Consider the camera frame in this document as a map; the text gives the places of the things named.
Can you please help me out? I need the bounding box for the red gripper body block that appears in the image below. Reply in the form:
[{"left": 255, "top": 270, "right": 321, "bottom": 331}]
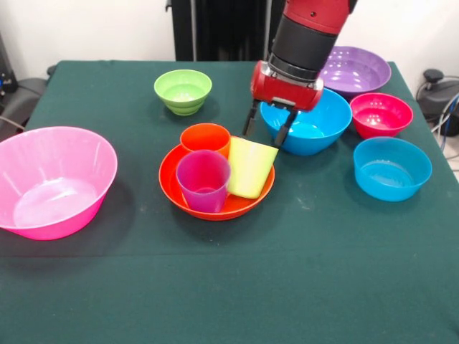
[{"left": 250, "top": 62, "right": 325, "bottom": 112}]

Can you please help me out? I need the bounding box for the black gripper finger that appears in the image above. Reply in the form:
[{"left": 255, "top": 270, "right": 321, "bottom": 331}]
[
  {"left": 242, "top": 100, "right": 260, "bottom": 136},
  {"left": 275, "top": 110, "right": 298, "bottom": 147}
]

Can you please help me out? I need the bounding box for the green cup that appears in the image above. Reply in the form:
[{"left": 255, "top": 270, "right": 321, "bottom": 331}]
[{"left": 226, "top": 137, "right": 280, "bottom": 200}]

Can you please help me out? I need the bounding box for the orange cup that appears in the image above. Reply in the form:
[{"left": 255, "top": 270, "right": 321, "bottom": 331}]
[{"left": 179, "top": 123, "right": 231, "bottom": 158}]

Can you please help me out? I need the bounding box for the purple cup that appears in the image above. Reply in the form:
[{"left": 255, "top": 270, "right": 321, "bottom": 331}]
[{"left": 176, "top": 150, "right": 231, "bottom": 213}]

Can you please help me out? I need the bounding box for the orange bowl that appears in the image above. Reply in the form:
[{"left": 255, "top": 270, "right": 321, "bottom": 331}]
[{"left": 158, "top": 135, "right": 276, "bottom": 221}]

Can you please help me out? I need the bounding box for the large blue bowl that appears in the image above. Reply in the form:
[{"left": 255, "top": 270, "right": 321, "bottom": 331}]
[{"left": 260, "top": 88, "right": 353, "bottom": 157}]

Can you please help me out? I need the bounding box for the green bowl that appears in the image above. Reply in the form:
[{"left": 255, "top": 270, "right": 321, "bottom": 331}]
[{"left": 153, "top": 69, "right": 213, "bottom": 116}]

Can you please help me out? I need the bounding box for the purple bowl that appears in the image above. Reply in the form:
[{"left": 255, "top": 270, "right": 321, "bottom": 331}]
[{"left": 318, "top": 45, "right": 392, "bottom": 101}]

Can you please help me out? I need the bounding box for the small magenta bowl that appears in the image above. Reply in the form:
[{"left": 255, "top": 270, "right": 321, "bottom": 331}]
[{"left": 349, "top": 92, "right": 414, "bottom": 140}]

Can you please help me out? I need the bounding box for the small blue bowl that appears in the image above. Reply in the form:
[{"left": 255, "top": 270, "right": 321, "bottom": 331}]
[{"left": 353, "top": 136, "right": 433, "bottom": 202}]

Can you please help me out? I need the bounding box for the dark green table cloth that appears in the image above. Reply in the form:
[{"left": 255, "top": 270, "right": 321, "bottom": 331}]
[{"left": 0, "top": 59, "right": 459, "bottom": 344}]

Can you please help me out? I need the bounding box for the large pink bowl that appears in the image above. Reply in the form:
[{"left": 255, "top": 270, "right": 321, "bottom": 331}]
[{"left": 0, "top": 125, "right": 118, "bottom": 241}]

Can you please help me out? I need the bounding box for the tangle of cables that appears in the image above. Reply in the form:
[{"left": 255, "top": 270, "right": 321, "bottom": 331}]
[{"left": 430, "top": 91, "right": 459, "bottom": 158}]

